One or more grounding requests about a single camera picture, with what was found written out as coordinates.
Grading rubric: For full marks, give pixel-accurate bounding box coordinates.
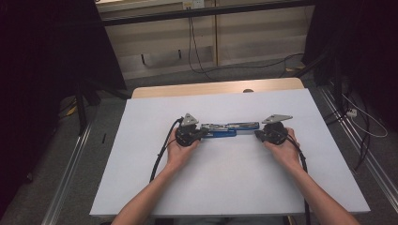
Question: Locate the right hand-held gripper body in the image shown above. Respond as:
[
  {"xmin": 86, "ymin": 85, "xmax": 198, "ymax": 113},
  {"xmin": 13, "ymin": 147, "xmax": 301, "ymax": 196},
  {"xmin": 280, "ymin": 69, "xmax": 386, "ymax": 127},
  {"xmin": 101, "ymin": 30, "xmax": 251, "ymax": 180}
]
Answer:
[{"xmin": 261, "ymin": 113, "xmax": 294, "ymax": 146}]

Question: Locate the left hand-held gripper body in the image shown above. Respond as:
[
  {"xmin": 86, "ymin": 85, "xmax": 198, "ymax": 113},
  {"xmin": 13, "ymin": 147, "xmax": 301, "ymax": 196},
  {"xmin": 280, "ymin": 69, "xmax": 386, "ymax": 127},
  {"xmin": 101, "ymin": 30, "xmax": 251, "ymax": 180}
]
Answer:
[{"xmin": 174, "ymin": 112, "xmax": 202, "ymax": 148}]

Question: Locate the blue stapler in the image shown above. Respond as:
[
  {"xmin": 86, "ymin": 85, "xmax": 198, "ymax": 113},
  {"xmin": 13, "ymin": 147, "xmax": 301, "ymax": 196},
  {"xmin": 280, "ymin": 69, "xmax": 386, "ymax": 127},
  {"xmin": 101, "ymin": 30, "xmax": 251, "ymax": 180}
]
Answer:
[{"xmin": 200, "ymin": 121, "xmax": 261, "ymax": 139}]

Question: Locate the person's left hand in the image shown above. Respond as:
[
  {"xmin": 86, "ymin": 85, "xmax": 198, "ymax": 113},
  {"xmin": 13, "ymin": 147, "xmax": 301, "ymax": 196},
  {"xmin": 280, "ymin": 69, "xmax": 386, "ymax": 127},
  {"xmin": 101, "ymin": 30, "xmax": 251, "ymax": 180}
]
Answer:
[{"xmin": 166, "ymin": 137, "xmax": 202, "ymax": 172}]

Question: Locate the person's right hand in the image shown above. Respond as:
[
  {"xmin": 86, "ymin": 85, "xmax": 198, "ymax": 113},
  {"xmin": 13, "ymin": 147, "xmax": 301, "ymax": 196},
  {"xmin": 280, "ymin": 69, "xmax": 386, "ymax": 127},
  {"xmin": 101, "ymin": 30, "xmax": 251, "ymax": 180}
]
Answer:
[{"xmin": 262, "ymin": 127, "xmax": 303, "ymax": 173}]

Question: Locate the light wooden table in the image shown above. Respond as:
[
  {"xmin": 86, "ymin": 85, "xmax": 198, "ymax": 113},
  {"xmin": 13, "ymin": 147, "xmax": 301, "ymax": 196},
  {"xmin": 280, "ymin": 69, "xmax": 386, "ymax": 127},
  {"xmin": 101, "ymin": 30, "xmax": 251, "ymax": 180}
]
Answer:
[{"xmin": 130, "ymin": 77, "xmax": 306, "ymax": 99}]

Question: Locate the white table cover sheet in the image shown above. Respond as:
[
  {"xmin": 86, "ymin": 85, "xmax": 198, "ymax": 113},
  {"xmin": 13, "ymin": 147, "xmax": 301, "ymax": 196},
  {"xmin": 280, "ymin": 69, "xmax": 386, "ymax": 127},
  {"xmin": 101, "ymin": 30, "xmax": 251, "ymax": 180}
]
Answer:
[{"xmin": 89, "ymin": 88, "xmax": 371, "ymax": 218}]

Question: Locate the black metal stand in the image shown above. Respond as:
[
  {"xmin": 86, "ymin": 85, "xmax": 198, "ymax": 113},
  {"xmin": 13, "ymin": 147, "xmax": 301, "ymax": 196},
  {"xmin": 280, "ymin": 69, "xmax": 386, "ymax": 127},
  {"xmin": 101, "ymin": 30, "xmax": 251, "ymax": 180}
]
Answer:
[
  {"xmin": 294, "ymin": 50, "xmax": 344, "ymax": 109},
  {"xmin": 74, "ymin": 78, "xmax": 130, "ymax": 136}
]

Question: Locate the black horizontal bar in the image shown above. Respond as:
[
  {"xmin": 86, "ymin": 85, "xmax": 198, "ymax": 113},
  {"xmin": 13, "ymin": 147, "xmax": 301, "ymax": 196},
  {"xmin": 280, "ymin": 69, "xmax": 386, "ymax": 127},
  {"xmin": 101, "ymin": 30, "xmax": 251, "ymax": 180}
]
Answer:
[{"xmin": 100, "ymin": 0, "xmax": 315, "ymax": 27}]

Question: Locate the black curtain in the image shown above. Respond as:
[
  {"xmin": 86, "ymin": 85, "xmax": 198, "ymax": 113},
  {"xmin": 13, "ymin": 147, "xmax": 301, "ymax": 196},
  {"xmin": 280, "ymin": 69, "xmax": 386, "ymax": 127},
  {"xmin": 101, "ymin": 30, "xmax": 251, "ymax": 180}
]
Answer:
[{"xmin": 301, "ymin": 0, "xmax": 398, "ymax": 132}]

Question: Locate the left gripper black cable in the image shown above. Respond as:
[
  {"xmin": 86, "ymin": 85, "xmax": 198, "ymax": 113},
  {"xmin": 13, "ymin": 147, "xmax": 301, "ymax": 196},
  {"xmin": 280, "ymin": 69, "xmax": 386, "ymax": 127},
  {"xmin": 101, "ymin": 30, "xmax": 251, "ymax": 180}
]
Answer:
[{"xmin": 148, "ymin": 116, "xmax": 185, "ymax": 184}]

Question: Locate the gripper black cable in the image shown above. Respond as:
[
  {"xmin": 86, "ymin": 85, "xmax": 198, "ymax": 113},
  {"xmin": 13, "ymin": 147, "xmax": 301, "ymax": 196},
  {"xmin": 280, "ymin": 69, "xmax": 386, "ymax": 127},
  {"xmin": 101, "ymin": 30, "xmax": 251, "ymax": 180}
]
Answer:
[
  {"xmin": 148, "ymin": 116, "xmax": 185, "ymax": 184},
  {"xmin": 286, "ymin": 137, "xmax": 312, "ymax": 225}
]

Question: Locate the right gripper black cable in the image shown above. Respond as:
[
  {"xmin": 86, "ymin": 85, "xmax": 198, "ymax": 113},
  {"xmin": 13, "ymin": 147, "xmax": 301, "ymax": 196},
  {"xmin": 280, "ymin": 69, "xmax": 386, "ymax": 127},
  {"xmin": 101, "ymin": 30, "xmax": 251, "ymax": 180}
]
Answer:
[{"xmin": 286, "ymin": 137, "xmax": 312, "ymax": 225}]

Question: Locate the black wall cable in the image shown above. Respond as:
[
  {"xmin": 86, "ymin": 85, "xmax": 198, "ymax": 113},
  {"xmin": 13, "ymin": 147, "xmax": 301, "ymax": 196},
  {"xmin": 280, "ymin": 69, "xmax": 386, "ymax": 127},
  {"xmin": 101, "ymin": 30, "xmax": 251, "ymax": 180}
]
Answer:
[
  {"xmin": 187, "ymin": 8, "xmax": 220, "ymax": 83},
  {"xmin": 189, "ymin": 8, "xmax": 305, "ymax": 76}
]

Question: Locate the vertical wall trim strip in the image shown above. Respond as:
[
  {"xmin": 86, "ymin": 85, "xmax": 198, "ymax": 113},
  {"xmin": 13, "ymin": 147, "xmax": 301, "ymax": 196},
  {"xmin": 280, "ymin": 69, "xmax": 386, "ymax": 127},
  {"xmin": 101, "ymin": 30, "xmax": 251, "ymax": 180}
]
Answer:
[{"xmin": 213, "ymin": 0, "xmax": 220, "ymax": 67}]

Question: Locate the black floor cable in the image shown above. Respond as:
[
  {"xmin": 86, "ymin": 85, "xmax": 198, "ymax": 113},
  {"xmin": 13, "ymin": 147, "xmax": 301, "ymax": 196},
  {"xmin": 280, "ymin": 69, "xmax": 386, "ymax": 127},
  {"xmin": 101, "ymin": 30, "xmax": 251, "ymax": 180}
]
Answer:
[{"xmin": 323, "ymin": 93, "xmax": 375, "ymax": 173}]

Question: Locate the white floor cable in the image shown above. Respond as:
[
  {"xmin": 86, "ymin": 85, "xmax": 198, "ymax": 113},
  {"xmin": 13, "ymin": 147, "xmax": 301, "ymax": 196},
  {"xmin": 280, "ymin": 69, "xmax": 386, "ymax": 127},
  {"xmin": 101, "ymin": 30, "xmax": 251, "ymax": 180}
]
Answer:
[{"xmin": 341, "ymin": 93, "xmax": 389, "ymax": 139}]

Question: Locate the aluminium floor rail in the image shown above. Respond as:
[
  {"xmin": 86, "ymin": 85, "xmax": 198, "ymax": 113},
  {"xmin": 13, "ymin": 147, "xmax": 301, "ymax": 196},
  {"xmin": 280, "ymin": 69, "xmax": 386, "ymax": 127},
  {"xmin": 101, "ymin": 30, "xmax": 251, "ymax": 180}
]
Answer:
[
  {"xmin": 317, "ymin": 85, "xmax": 398, "ymax": 205},
  {"xmin": 41, "ymin": 120, "xmax": 93, "ymax": 225}
]

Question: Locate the white wall socket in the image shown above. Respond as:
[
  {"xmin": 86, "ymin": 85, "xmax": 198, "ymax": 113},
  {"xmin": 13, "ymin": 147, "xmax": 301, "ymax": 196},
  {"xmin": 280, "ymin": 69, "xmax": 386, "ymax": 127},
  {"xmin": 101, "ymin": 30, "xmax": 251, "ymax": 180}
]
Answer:
[{"xmin": 182, "ymin": 0, "xmax": 206, "ymax": 10}]

